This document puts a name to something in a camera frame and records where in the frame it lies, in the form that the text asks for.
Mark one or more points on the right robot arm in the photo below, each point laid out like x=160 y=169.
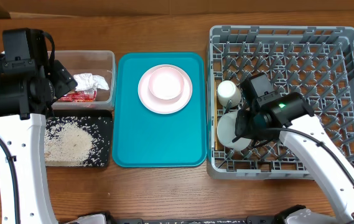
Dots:
x=333 y=173

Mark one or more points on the grey dish rack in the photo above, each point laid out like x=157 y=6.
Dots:
x=317 y=62

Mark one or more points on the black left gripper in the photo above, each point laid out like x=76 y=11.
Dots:
x=62 y=79

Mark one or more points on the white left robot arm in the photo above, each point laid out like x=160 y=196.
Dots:
x=23 y=175

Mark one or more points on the teal plastic tray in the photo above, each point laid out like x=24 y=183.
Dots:
x=142 y=138

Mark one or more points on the white cup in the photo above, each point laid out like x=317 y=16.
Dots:
x=228 y=91

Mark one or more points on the large white plate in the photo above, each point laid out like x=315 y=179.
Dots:
x=164 y=106

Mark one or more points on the wooden chopstick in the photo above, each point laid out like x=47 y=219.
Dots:
x=215 y=126
x=215 y=103

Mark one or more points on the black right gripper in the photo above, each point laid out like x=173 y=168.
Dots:
x=241 y=131

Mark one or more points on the small pink plate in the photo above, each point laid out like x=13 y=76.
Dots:
x=166 y=83

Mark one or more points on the white rice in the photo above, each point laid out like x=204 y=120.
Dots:
x=68 y=143

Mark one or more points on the white napkin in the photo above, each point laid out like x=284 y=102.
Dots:
x=87 y=81

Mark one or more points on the clear plastic storage bin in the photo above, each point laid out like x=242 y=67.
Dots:
x=97 y=62

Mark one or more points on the black tray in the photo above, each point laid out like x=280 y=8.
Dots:
x=102 y=121

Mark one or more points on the grey bowl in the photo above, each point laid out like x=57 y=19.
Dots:
x=226 y=132

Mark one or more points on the red snack wrapper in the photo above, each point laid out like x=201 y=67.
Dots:
x=79 y=96

